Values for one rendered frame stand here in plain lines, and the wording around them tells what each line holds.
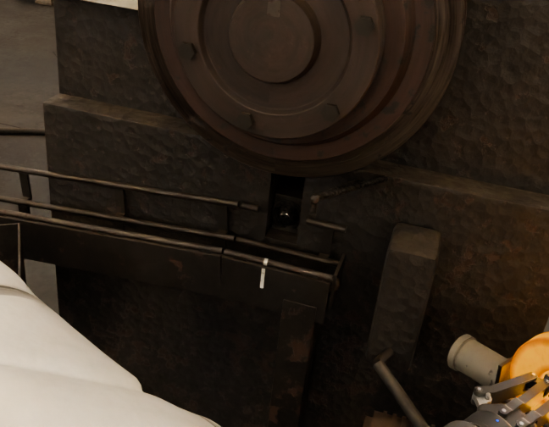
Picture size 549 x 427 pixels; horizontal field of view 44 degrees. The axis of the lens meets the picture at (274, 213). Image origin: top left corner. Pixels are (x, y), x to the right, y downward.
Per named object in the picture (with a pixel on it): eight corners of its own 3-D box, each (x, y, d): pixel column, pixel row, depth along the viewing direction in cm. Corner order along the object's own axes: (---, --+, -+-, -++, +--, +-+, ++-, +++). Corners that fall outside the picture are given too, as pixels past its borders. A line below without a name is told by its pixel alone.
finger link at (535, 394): (499, 438, 86) (490, 431, 87) (547, 398, 92) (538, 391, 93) (507, 417, 84) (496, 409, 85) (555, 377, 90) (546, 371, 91)
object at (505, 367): (514, 403, 106) (528, 346, 102) (518, 405, 106) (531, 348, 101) (485, 423, 102) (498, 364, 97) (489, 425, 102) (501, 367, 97)
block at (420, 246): (373, 327, 127) (396, 216, 116) (415, 338, 126) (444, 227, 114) (363, 363, 118) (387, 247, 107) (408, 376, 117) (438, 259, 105)
